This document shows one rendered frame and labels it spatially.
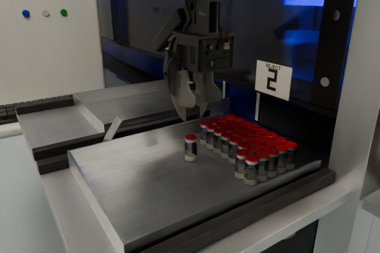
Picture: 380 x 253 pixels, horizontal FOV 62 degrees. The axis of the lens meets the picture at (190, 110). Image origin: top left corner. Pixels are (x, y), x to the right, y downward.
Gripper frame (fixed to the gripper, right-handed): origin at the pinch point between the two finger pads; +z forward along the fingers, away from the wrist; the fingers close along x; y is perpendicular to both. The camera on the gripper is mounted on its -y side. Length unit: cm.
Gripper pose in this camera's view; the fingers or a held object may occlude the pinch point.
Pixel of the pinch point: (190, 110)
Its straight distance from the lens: 55.7
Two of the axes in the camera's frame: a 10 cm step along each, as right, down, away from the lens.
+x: 8.4, -1.9, 5.1
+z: 0.0, 9.4, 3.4
